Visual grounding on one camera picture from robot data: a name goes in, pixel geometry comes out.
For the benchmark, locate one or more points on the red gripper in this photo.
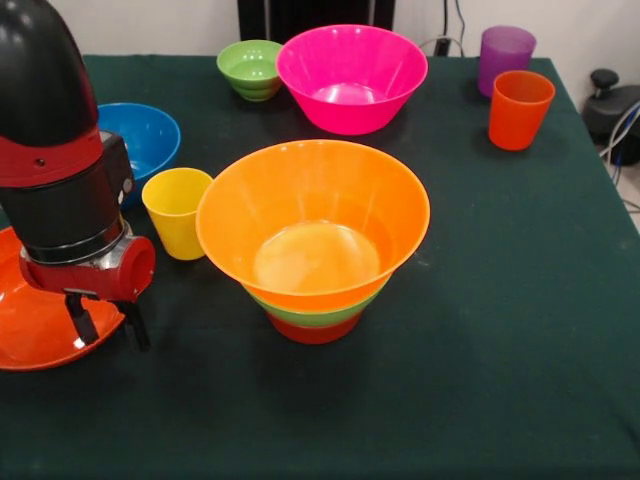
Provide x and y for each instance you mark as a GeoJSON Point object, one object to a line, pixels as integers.
{"type": "Point", "coordinates": [120, 275]}

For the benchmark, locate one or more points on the wide shallow orange bowl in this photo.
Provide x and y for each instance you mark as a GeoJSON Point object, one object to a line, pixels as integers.
{"type": "Point", "coordinates": [35, 330]}

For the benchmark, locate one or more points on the large green bowl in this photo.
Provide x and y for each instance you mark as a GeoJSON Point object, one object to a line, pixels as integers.
{"type": "Point", "coordinates": [310, 317]}

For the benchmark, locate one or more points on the small orange bowl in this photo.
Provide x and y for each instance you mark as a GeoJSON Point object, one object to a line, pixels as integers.
{"type": "Point", "coordinates": [312, 334]}

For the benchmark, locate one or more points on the large yellow-orange bowl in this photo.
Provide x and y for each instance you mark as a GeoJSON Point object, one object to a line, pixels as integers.
{"type": "Point", "coordinates": [310, 200]}

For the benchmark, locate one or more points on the small green ribbed bowl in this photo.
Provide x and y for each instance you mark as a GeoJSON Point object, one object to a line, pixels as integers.
{"type": "Point", "coordinates": [250, 67]}

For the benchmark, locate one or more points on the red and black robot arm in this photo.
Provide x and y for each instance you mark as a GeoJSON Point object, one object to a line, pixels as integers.
{"type": "Point", "coordinates": [50, 125]}

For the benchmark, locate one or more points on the yellow cup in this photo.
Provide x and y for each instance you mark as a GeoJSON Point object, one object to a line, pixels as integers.
{"type": "Point", "coordinates": [170, 215]}

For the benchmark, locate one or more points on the blue bowl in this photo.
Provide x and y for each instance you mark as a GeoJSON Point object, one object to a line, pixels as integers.
{"type": "Point", "coordinates": [150, 135]}

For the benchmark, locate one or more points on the dark green tablecloth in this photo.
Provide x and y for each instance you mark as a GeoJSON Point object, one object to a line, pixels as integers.
{"type": "Point", "coordinates": [300, 400]}

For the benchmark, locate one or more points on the large pink bowl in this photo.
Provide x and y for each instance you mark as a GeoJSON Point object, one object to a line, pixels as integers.
{"type": "Point", "coordinates": [350, 65]}

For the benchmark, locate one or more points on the black power adapter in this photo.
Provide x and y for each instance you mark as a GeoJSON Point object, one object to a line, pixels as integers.
{"type": "Point", "coordinates": [442, 46]}

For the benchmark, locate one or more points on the orange cup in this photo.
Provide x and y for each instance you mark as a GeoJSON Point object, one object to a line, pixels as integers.
{"type": "Point", "coordinates": [520, 115]}

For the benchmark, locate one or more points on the purple cup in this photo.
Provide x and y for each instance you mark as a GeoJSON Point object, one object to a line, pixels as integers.
{"type": "Point", "coordinates": [505, 55]}

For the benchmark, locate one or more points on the black rounded base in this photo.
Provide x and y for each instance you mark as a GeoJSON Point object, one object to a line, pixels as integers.
{"type": "Point", "coordinates": [600, 115]}

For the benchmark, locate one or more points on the black clamp knob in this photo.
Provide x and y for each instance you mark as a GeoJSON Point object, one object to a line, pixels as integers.
{"type": "Point", "coordinates": [604, 77]}

